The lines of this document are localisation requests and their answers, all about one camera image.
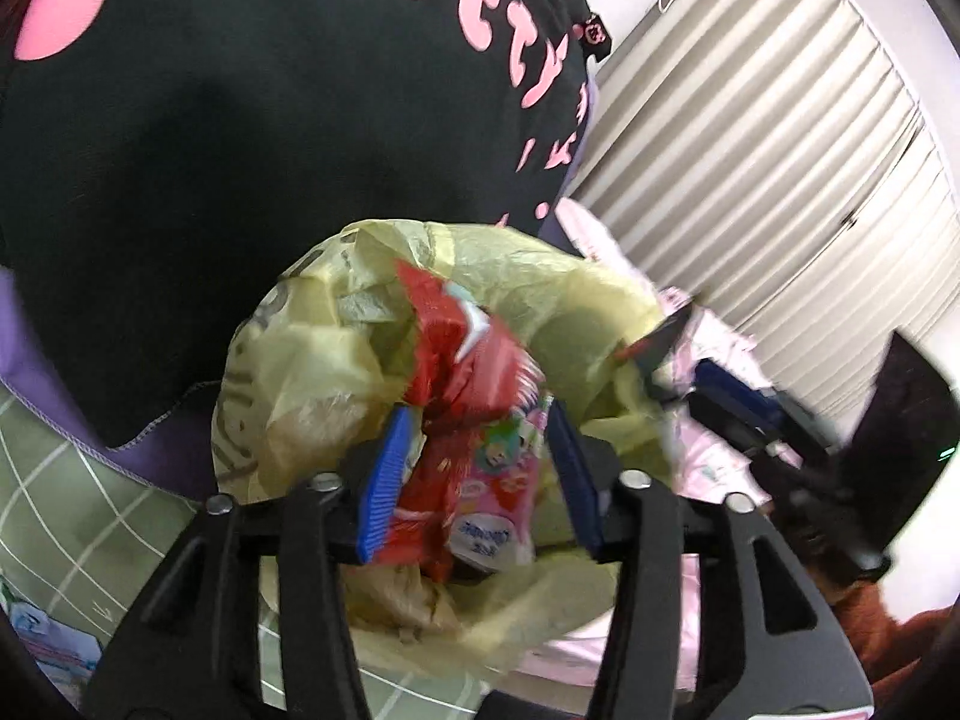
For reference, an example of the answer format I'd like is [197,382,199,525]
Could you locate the green grid tablecloth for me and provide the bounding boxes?
[0,380,490,720]

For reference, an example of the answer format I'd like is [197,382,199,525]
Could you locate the blue paper package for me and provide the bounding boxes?
[2,580,103,709]

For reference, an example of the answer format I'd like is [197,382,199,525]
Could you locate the white window blinds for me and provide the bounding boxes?
[571,0,958,418]

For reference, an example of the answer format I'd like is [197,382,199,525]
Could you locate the red snack wrapper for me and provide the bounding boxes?
[370,262,548,582]

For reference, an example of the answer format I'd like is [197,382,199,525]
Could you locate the yellow trash bag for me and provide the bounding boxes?
[208,218,685,680]

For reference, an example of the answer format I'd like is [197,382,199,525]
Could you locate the person right hand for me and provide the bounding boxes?
[800,536,952,710]

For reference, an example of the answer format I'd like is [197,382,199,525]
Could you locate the pink floral bedsheet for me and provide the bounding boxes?
[515,196,797,691]

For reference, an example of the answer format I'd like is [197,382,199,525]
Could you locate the pink yellow snack wrapper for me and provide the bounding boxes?
[448,394,553,574]

